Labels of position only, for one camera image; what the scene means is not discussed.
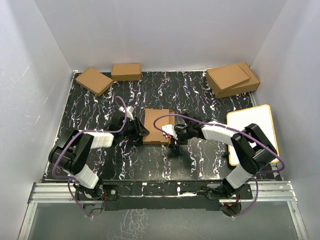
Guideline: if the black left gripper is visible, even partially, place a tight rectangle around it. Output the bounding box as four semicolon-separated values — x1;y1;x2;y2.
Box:
119;117;149;140

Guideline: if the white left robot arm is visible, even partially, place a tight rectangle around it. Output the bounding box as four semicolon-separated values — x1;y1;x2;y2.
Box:
57;116;150;200

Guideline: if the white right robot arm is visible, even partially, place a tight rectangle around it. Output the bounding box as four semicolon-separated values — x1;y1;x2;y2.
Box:
172;113;278;199

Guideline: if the small cardboard box top right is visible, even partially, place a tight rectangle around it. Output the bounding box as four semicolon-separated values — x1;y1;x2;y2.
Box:
206;64;250;96

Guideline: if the large cardboard box bottom right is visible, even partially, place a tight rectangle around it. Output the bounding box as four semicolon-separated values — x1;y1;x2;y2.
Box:
218;61;260;98

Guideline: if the white board with yellow rim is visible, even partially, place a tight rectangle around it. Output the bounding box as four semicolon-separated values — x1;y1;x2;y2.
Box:
226;104;280;167

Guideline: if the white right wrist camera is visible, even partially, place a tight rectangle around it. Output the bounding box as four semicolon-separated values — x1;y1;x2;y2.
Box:
161;124;178;140

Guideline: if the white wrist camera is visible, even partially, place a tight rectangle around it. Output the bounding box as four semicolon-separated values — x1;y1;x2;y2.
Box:
161;124;178;140
119;105;134;120

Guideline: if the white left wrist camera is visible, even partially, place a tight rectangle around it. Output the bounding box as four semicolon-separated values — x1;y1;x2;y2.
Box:
119;105;134;120

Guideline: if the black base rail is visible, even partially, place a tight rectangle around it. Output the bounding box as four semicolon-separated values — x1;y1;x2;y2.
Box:
75;180;253;212

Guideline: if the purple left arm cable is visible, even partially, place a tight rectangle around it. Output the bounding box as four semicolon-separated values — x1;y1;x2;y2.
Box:
51;96;127;219

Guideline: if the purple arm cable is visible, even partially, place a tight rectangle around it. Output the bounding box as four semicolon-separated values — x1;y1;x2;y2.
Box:
51;96;127;219
152;113;286;216

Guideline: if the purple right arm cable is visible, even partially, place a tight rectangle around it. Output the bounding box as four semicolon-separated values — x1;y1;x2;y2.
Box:
152;113;286;216

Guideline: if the aluminium frame rail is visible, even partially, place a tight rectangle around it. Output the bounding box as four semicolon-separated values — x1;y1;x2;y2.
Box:
248;180;309;240

